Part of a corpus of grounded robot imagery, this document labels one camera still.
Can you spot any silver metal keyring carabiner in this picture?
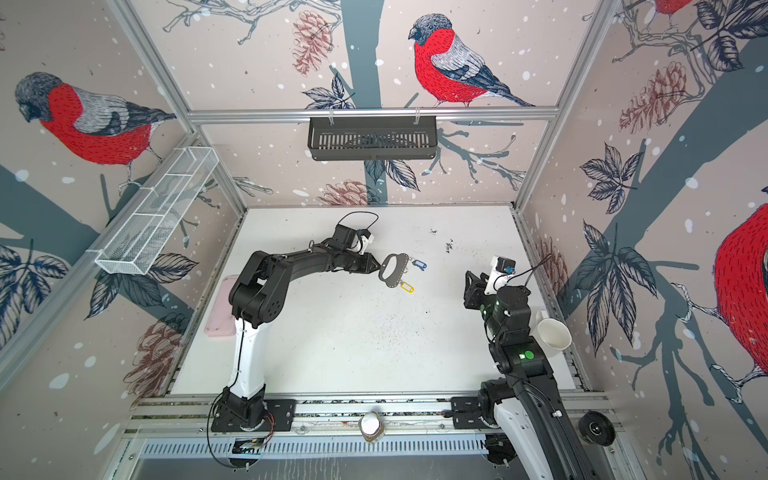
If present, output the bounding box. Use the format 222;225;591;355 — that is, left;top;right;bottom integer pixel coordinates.
378;253;409;288

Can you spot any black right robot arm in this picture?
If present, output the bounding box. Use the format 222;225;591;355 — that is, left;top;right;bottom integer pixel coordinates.
463;271;599;479

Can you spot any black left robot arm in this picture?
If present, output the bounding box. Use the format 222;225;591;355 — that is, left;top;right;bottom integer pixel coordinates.
208;226;381;434

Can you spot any white ceramic mug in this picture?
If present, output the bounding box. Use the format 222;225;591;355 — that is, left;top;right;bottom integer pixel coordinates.
533;310;572;357

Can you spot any dark grey hanging shelf basket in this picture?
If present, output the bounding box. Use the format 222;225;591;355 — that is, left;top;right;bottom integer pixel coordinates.
307;116;438;161

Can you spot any pink rectangular tray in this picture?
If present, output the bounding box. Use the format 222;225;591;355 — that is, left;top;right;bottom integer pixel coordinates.
204;275;237;338

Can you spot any round silver knob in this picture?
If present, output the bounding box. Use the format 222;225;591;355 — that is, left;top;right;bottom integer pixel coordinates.
358;411;384;442

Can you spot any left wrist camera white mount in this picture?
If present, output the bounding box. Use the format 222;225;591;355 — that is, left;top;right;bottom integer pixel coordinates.
328;224;373;254

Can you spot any black left wrist camera cable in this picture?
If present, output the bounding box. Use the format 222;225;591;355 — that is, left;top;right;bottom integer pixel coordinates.
335;209;380;235

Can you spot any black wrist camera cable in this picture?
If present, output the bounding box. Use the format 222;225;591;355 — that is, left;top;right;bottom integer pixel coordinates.
509;254;553;289
335;209;380;235

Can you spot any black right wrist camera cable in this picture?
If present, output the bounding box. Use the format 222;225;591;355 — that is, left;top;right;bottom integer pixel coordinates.
509;254;553;289

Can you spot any white wire mesh basket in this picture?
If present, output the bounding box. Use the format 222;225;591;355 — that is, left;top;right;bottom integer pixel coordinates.
95;146;219;275

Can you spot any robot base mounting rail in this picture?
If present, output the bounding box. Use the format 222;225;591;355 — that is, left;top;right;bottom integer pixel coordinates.
122;392;607;463

